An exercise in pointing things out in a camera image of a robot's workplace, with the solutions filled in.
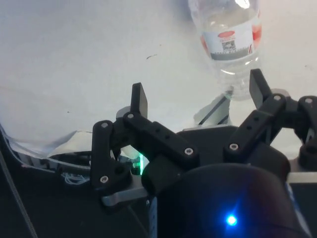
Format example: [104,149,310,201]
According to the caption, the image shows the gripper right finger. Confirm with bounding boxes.
[222,68,317,172]

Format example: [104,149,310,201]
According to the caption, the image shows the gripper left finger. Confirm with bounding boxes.
[90,82,200,193]

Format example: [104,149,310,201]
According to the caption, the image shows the black cable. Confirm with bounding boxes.
[0,148,38,238]

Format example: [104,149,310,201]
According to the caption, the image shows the clear plastic bottle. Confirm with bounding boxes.
[187,0,264,101]

